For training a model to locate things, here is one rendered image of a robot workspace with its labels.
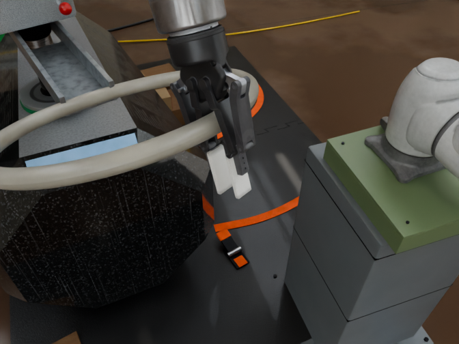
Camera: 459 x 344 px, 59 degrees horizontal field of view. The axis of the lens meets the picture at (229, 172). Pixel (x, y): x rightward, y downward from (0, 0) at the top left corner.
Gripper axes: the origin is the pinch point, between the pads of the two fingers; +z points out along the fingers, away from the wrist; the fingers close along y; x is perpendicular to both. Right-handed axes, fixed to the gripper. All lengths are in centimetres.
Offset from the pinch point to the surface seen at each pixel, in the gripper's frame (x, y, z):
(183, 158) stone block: -40, 66, 25
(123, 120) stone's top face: -27, 73, 7
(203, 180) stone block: -45, 65, 36
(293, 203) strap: -107, 77, 85
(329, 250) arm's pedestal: -51, 20, 57
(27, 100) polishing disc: -9, 94, -6
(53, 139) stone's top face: -7, 81, 5
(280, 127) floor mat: -156, 116, 65
